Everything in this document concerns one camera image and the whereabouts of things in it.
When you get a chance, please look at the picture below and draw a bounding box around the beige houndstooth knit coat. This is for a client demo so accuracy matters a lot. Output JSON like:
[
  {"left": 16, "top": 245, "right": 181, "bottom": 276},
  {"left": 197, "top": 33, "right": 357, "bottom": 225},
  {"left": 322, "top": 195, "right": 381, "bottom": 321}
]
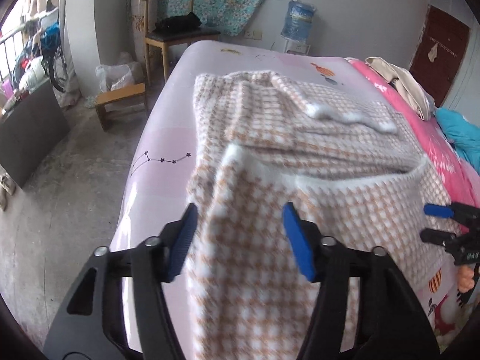
[{"left": 185, "top": 71, "right": 450, "bottom": 359}]

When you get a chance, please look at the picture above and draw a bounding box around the right hand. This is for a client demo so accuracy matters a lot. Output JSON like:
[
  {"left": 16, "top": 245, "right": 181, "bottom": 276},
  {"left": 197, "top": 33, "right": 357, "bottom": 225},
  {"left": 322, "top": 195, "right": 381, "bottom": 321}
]
[{"left": 456, "top": 266, "right": 479, "bottom": 293}]

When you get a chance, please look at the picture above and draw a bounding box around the pink patterned blanket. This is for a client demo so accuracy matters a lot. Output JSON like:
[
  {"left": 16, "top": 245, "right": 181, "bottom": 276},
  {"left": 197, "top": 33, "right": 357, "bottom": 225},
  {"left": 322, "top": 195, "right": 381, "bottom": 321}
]
[{"left": 347, "top": 58, "right": 480, "bottom": 207}]

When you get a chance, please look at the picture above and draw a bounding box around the teal blue garment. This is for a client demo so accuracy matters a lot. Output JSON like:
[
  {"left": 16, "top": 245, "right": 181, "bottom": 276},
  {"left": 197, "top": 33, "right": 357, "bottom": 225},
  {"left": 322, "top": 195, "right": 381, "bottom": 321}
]
[{"left": 435, "top": 108, "right": 480, "bottom": 172}]

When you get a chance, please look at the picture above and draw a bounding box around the cream garment on bed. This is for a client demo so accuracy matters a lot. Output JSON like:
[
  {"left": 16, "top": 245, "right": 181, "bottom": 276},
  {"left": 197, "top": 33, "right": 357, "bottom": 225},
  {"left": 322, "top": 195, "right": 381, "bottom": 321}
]
[{"left": 365, "top": 57, "right": 435, "bottom": 120}]

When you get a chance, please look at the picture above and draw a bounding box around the dark brown door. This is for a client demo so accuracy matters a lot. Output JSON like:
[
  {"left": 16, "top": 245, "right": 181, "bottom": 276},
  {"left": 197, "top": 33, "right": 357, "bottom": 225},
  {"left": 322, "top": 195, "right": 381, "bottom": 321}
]
[{"left": 409, "top": 6, "right": 470, "bottom": 107}]

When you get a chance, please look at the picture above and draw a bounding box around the pale pink bed sheet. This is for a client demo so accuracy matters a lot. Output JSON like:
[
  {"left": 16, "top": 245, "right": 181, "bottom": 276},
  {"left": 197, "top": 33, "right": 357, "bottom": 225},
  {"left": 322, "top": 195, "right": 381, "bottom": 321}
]
[{"left": 110, "top": 40, "right": 474, "bottom": 353}]

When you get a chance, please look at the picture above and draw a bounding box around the dark grey board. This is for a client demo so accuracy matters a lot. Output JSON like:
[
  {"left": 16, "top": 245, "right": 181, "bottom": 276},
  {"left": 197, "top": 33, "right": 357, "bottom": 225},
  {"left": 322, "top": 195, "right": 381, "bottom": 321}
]
[{"left": 1, "top": 80, "right": 70, "bottom": 188}]

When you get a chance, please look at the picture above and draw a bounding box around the small wooden stool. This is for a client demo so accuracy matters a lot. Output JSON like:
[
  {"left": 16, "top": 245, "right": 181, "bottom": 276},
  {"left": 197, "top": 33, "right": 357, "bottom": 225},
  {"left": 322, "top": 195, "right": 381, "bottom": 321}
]
[{"left": 94, "top": 83, "right": 151, "bottom": 132}]

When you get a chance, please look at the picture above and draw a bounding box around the white water dispenser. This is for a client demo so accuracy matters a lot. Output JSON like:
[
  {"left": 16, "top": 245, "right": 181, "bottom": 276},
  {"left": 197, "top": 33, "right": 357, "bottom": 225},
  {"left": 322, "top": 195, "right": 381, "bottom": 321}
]
[{"left": 270, "top": 35, "right": 310, "bottom": 56}]

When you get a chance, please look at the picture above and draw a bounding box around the blue water bottle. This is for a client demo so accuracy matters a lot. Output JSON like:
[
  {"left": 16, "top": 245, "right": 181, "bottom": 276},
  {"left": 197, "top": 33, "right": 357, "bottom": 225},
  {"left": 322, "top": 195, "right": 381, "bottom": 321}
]
[{"left": 281, "top": 0, "right": 317, "bottom": 44}]

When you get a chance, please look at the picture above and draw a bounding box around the white plastic bag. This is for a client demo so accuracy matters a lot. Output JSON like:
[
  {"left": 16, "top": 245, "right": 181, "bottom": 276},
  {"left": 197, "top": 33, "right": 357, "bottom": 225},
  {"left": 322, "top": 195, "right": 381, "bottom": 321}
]
[{"left": 95, "top": 51, "right": 145, "bottom": 93}]

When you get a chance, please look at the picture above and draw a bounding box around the blue bag on balcony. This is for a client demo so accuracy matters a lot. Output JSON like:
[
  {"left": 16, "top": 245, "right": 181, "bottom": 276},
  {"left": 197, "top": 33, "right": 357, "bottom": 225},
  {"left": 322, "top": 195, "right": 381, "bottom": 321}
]
[{"left": 40, "top": 22, "right": 62, "bottom": 57}]

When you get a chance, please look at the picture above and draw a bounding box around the wooden chair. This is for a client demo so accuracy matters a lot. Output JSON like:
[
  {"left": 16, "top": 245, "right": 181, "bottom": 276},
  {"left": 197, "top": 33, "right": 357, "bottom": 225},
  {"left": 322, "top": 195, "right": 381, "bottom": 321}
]
[{"left": 143, "top": 0, "right": 221, "bottom": 85}]

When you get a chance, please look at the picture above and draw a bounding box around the black bag on chair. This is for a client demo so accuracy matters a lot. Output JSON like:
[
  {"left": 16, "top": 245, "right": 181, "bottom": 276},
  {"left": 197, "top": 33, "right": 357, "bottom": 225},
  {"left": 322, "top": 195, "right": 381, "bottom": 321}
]
[{"left": 155, "top": 11, "right": 202, "bottom": 34}]

